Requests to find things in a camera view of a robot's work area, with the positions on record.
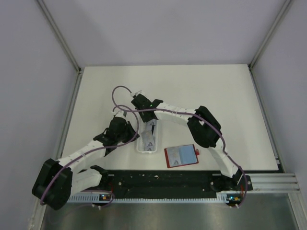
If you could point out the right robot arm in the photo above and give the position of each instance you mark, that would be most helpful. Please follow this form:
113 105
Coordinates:
204 128

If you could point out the aluminium frame rail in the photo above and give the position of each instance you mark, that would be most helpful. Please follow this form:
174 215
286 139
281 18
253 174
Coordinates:
274 183

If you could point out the red leather card holder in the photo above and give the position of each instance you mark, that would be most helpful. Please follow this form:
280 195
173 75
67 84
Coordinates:
188 155

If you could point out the white plastic basket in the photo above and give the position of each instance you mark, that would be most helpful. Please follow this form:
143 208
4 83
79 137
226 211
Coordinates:
140 142

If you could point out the white slotted cable duct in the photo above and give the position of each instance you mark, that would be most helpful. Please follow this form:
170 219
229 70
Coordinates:
104 198

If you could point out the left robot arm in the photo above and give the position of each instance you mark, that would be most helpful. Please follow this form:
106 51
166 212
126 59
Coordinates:
60 179

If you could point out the silver card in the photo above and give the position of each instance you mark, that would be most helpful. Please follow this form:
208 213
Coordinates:
174 158

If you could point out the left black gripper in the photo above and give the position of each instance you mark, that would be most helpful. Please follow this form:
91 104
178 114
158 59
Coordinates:
129 127

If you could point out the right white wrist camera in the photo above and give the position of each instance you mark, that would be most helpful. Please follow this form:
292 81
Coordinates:
134 94

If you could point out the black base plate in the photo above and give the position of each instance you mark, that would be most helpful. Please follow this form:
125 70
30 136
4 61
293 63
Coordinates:
168 183

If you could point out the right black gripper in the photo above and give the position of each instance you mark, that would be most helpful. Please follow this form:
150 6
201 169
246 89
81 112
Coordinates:
145 119

